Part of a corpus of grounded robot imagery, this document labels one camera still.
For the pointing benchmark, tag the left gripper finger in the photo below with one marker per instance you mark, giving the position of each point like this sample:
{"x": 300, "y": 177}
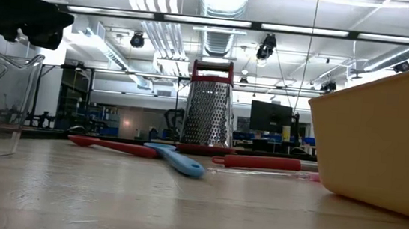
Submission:
{"x": 44, "y": 38}
{"x": 40, "y": 18}

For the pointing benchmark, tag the clear plastic bin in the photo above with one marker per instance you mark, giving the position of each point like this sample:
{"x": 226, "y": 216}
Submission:
{"x": 0, "y": 128}

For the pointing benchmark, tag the red plastic spoon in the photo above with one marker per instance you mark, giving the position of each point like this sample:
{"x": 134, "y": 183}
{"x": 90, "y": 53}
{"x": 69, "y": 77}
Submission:
{"x": 118, "y": 147}

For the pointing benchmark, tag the blue plastic spoon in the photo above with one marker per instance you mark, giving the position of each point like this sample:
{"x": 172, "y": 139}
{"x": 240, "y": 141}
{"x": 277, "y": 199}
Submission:
{"x": 184, "y": 164}

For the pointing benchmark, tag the yellow plastic bin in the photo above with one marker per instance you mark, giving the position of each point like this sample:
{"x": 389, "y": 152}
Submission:
{"x": 382, "y": 146}

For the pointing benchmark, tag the black background robot arm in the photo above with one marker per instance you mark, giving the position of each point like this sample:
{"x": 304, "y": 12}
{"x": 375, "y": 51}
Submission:
{"x": 172, "y": 115}

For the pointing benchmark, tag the black ceiling spotlight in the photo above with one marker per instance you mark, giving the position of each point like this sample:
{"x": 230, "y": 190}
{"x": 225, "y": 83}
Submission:
{"x": 401, "y": 66}
{"x": 266, "y": 47}
{"x": 137, "y": 40}
{"x": 328, "y": 86}

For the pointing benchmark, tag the black computer monitor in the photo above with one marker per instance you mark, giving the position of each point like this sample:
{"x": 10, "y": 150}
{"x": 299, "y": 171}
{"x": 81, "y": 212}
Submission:
{"x": 270, "y": 117}

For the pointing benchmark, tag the yellow cylinder container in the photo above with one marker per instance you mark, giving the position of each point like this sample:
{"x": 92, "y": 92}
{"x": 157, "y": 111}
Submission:
{"x": 286, "y": 133}

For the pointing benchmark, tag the thin black horizontal rail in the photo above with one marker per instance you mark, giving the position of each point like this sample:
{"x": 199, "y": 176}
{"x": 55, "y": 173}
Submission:
{"x": 148, "y": 75}

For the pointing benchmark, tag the silver ceiling air duct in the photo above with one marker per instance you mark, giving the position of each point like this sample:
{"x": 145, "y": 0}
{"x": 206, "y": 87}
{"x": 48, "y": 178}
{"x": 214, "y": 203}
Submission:
{"x": 219, "y": 3}

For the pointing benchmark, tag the black overhead frame bar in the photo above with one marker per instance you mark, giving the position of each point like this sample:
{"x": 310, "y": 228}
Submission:
{"x": 254, "y": 25}

